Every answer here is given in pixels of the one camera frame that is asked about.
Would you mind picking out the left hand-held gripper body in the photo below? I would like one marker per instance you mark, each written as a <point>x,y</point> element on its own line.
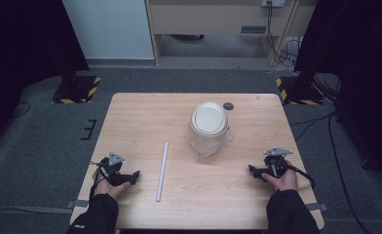
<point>111,167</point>

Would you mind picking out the black stand base striped edge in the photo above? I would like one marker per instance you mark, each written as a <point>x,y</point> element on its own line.
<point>77,89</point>
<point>297,92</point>

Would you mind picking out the clear plastic cup with lid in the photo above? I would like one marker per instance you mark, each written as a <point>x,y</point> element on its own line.
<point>208,126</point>

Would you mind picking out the person's left hand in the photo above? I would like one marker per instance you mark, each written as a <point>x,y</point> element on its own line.
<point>109,189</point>

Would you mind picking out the white panel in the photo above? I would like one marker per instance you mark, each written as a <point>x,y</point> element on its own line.
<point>109,29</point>

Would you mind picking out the black curtain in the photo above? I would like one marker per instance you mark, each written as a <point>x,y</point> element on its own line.
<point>358,65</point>
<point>20,58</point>

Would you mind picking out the grey power strip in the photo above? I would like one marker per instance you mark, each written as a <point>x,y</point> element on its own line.
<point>273,3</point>

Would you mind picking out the grey tape strip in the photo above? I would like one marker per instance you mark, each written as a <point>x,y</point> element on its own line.
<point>316,206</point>
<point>77,203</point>

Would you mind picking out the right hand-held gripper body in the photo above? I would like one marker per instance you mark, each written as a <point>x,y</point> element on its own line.
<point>275,164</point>

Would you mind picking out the light wooden cabinet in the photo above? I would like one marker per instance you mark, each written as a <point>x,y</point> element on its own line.
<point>218,19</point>

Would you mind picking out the long white tube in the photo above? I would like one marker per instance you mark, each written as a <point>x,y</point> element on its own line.
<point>162,171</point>

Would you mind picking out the person's right hand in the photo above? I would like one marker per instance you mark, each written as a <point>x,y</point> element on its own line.
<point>285,181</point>

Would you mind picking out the dark round disc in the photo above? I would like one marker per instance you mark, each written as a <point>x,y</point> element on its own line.
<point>228,106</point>

